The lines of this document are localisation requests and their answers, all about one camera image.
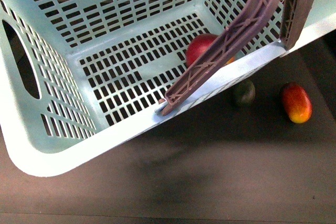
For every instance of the red apple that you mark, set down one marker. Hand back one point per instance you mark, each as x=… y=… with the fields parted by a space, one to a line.
x=198 y=46

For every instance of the light blue plastic basket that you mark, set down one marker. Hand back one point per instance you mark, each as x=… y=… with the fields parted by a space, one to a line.
x=79 y=77

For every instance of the mauve basket handle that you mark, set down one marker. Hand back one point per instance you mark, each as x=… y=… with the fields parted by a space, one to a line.
x=253 y=18

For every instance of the dark green avocado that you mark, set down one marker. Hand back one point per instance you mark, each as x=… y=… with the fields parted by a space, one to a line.
x=244 y=93

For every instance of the red yellow mango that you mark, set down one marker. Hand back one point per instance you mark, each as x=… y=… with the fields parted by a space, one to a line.
x=296 y=102

